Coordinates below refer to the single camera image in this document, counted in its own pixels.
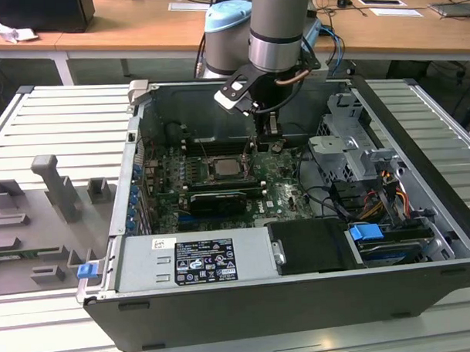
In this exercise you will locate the grey parts rack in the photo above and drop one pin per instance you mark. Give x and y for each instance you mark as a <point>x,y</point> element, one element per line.
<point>36,225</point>

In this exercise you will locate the hard disk in blue carrier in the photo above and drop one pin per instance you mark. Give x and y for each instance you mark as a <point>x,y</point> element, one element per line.
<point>366,233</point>

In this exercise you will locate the black plastic shroud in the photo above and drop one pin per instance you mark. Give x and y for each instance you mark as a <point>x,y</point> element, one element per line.
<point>314,246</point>

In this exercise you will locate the black graphics card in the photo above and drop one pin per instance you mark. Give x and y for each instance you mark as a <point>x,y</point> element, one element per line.
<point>216,205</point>

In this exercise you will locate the blue case latch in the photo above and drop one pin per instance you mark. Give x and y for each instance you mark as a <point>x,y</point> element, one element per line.
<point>87,270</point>

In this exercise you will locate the silver coin cell battery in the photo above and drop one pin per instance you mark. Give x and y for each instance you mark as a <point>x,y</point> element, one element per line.
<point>279,145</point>

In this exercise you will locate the light wooden desk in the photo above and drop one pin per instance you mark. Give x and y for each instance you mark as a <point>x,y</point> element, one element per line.
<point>137,29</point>
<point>388,35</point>

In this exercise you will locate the RAM slot with white clips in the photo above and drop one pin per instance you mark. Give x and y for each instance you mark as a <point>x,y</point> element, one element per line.
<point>263,182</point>
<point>265,191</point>
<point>230,140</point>
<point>230,146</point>

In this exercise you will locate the black and silver PC case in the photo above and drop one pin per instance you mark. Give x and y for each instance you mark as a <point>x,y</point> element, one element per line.
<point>263,318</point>

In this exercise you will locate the green RAM stick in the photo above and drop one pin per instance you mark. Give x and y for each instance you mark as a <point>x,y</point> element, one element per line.
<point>13,253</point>

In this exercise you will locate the silver power supply unit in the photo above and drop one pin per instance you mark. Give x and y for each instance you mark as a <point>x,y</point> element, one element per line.
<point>145,264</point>

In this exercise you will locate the green motherboard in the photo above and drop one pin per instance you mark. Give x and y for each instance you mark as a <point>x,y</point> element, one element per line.
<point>286,197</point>

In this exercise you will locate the perforated metal drive cage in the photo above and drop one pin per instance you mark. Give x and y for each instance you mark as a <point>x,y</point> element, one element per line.
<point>334,149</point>

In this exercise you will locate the white paper sheet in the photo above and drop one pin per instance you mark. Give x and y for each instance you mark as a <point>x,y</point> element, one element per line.
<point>397,12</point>

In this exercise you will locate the large black box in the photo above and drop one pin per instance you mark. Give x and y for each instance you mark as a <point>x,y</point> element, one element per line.
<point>40,13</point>

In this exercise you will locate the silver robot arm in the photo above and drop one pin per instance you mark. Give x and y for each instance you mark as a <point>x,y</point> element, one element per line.
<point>276,20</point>

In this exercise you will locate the CPU socket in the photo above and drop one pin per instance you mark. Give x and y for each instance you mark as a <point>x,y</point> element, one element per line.
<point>230,157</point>

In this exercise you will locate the silver topped CPU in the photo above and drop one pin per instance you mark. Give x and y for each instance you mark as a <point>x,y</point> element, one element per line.
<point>225,168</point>

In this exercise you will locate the crumpled white paper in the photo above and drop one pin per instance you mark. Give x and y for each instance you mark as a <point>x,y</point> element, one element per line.
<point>15,33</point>

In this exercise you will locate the flat grey device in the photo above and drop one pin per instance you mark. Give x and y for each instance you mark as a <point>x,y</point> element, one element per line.
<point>453,9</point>

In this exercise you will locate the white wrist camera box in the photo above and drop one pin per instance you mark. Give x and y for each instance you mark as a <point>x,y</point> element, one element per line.
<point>228,101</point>

